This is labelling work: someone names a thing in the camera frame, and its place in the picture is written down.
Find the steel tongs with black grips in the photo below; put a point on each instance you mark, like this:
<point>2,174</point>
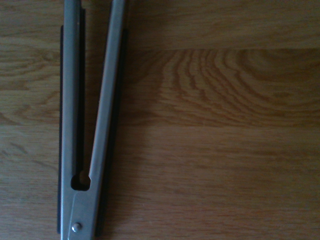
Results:
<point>68,125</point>

